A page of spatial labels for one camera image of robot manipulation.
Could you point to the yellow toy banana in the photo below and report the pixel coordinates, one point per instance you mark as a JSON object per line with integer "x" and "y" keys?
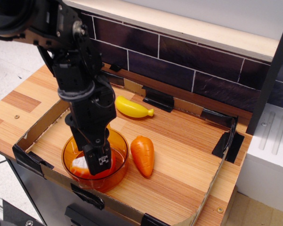
{"x": 132, "y": 109}

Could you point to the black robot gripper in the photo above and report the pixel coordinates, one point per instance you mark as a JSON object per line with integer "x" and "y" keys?
{"x": 92, "y": 110}

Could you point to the cardboard fence with black tape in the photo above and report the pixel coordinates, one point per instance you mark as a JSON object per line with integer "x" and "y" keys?
{"x": 189, "y": 186}

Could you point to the dark brick backsplash panel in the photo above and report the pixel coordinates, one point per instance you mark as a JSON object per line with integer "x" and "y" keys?
{"x": 220, "y": 75}

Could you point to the white grooved side counter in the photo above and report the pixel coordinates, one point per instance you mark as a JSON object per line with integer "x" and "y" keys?
{"x": 261, "y": 176}

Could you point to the orange toy carrot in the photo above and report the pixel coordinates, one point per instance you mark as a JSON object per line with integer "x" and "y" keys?
{"x": 142, "y": 151}

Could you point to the black vertical post right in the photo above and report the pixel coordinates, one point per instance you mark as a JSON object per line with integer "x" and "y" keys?
{"x": 266, "y": 88}

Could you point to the salmon sushi toy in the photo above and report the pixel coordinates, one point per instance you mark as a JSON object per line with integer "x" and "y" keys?
{"x": 80, "y": 169}

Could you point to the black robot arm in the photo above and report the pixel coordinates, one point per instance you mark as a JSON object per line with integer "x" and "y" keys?
{"x": 64, "y": 44}

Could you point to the light wooden shelf board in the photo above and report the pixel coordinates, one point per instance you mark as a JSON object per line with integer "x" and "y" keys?
{"x": 216, "y": 36}

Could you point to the orange transparent plastic pot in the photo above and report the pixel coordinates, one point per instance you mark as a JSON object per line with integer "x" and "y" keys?
{"x": 97, "y": 171}

